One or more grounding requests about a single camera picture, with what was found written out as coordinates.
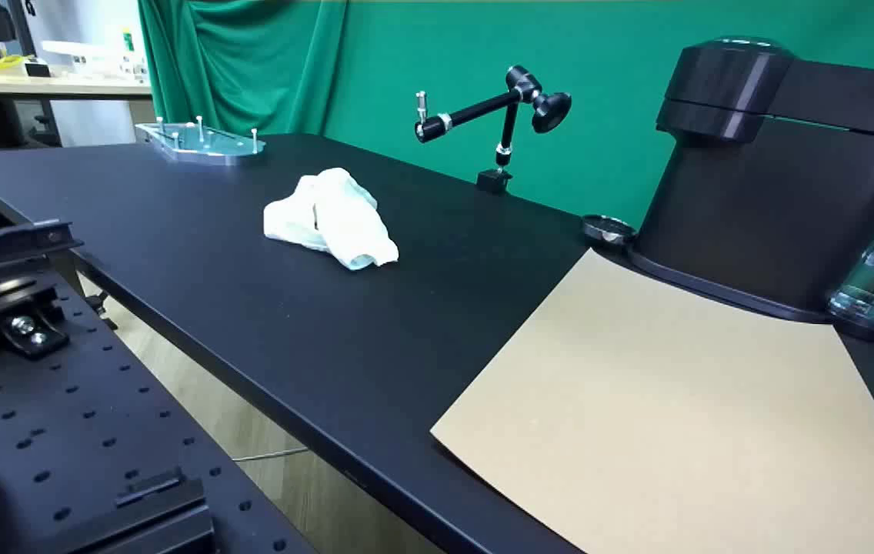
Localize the white cloth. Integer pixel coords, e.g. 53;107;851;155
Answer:
262;167;400;271

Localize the black articulated stand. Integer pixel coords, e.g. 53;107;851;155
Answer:
413;65;573;195

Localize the small black round cap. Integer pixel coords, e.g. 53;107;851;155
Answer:
581;216;633;250

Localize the green backdrop curtain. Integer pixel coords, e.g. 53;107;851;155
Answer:
137;0;874;221

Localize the brown paper sheet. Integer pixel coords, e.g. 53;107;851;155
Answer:
434;253;874;554

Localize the black coffee machine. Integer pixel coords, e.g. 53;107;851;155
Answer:
628;40;874;320

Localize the background wooden desk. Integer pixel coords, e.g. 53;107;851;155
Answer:
0;56;150;99

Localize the black perforated breadboard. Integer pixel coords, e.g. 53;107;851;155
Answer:
0;274;314;554

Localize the black mounting rail bracket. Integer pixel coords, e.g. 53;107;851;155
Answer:
0;218;77;360

